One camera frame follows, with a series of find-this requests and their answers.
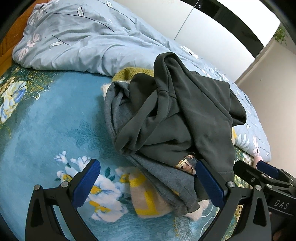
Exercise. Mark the olive yellow knit sweater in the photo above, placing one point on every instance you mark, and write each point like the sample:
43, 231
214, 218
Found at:
129, 74

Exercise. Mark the wooden headboard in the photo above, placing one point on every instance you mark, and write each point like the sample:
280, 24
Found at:
5, 53

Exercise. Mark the white wardrobe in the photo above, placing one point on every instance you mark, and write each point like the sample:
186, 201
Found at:
208, 30

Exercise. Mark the beige yellow fuzzy sweater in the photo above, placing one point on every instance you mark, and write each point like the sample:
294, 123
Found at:
143, 197

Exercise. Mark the light grey sweatshirt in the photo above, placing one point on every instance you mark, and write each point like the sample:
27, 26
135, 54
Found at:
166, 180

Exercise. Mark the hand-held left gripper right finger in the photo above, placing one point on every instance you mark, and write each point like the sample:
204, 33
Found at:
209, 183

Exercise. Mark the teal floral blanket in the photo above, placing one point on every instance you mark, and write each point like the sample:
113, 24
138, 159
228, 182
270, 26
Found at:
46, 115

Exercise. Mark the green plant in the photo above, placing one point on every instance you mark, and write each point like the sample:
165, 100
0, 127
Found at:
281, 34

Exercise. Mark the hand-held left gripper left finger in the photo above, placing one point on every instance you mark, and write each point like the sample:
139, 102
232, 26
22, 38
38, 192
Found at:
86, 180

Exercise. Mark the light blue floral duvet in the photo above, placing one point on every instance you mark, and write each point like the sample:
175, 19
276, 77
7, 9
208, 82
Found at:
81, 41

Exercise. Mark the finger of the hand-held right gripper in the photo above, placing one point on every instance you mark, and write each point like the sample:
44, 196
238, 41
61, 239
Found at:
268, 168
247, 171

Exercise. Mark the dark grey hoodie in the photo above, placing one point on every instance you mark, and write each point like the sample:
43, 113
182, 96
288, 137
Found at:
185, 111

